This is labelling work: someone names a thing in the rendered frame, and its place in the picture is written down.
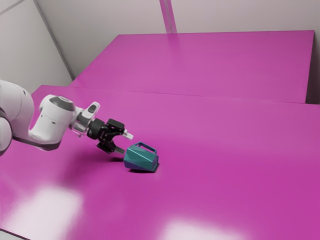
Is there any teal faceted mug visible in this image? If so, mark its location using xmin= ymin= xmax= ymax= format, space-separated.
xmin=123 ymin=141 xmax=160 ymax=173

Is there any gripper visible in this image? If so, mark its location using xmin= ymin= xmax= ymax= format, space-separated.
xmin=86 ymin=118 xmax=134 ymax=155

